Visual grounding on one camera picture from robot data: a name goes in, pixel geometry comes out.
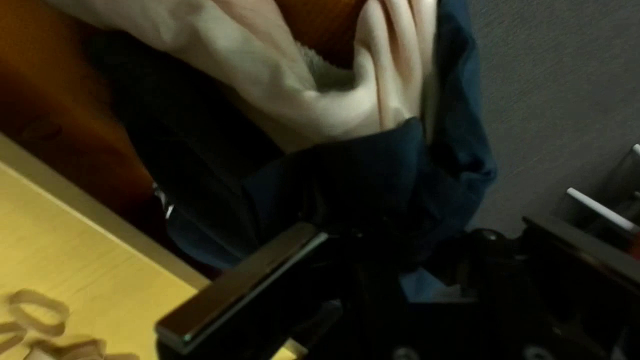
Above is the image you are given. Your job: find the peach pink garment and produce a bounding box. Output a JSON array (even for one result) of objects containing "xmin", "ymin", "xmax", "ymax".
[{"xmin": 45, "ymin": 0, "xmax": 438, "ymax": 152}]

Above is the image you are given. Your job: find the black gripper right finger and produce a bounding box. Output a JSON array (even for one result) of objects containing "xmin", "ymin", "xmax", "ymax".
[{"xmin": 523, "ymin": 213, "xmax": 640, "ymax": 288}]

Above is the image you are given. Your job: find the navy blue garment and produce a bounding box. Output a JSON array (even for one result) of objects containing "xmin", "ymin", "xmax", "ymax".
[{"xmin": 90, "ymin": 0, "xmax": 495, "ymax": 267}]

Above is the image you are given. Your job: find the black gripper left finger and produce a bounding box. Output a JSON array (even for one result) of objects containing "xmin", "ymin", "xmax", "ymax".
[{"xmin": 156, "ymin": 221, "xmax": 327, "ymax": 353}]

